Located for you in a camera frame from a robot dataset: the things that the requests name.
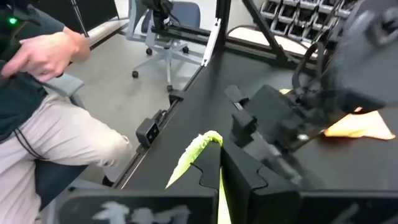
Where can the grey blue office chair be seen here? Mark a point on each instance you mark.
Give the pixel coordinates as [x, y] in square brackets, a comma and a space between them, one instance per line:
[183, 12]

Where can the small black table camera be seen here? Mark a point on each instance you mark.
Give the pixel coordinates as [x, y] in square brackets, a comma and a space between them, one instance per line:
[147, 132]

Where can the green microfiber towel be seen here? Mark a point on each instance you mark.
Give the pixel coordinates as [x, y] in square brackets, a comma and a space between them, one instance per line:
[199, 146]

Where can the orange microfiber towel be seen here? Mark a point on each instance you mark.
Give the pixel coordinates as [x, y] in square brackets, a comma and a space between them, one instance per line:
[360, 127]

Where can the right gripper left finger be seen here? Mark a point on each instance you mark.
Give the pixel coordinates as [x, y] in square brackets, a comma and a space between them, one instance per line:
[140, 208]

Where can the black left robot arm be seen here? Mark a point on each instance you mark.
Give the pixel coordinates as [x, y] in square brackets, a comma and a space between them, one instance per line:
[367, 62]

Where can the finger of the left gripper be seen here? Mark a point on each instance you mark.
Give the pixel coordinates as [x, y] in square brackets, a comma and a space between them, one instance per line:
[244, 127]
[236, 96]

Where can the white frame bracket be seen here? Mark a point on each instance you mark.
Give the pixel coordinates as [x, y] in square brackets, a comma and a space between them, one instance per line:
[211, 40]

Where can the person's hand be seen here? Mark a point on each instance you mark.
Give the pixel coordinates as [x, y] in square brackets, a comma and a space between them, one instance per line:
[43, 56]

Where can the person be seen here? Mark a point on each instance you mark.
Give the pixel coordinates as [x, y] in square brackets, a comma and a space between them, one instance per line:
[46, 140]

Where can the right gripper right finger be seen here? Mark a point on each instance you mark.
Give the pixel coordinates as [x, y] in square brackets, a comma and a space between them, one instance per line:
[242, 174]

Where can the light wooden side board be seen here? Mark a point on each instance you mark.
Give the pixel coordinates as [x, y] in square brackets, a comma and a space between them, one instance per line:
[248, 34]

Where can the grey storage drawer rack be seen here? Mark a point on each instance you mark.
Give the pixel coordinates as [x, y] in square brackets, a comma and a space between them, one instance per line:
[298, 15]

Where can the black flat panel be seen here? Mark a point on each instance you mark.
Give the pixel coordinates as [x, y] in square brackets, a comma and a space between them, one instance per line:
[93, 12]

